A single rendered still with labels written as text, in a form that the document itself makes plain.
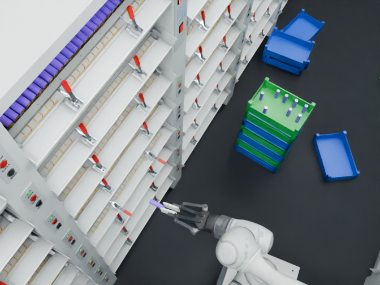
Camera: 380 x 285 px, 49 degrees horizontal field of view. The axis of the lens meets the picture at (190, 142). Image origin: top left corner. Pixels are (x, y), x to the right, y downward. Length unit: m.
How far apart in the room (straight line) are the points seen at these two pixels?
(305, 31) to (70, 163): 2.49
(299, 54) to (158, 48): 1.85
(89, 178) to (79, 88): 0.41
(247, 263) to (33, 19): 0.94
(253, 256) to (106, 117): 0.63
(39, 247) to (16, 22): 0.71
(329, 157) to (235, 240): 1.57
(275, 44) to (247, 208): 1.22
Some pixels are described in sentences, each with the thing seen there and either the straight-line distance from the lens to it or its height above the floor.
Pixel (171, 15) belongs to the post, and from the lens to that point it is 1.31.
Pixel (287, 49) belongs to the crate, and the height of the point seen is 0.08.
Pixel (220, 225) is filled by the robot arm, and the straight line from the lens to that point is 1.55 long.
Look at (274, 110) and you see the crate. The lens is 2.31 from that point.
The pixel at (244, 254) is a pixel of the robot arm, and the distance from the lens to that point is 1.36.
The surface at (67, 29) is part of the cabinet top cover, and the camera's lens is 0.87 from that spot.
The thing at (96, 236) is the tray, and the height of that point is 0.74.
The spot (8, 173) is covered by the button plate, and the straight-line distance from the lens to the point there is 0.93.
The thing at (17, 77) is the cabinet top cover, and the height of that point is 1.78.
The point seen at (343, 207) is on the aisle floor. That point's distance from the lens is 2.72.
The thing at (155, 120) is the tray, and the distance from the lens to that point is 1.69.
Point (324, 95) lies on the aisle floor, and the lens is 3.06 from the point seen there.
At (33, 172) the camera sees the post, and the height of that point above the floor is 1.51.
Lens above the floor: 2.40
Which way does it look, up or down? 63 degrees down
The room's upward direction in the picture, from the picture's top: 4 degrees clockwise
